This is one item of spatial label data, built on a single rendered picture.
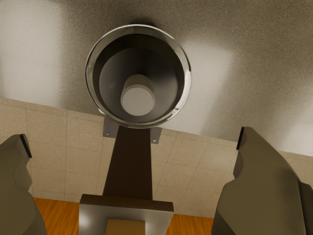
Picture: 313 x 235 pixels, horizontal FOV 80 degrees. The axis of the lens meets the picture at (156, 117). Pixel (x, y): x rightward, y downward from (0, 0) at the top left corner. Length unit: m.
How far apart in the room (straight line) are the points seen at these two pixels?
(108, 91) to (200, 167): 1.80
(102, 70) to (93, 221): 0.66
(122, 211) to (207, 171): 1.40
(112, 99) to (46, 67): 0.30
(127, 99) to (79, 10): 0.30
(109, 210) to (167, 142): 1.07
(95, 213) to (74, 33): 0.56
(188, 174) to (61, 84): 1.68
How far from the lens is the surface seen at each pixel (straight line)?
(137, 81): 0.16
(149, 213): 0.73
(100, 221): 0.78
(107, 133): 1.63
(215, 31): 0.43
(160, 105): 0.19
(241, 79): 0.48
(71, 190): 2.22
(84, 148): 1.80
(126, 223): 0.75
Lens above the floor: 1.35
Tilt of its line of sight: 61 degrees down
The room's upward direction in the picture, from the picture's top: 174 degrees clockwise
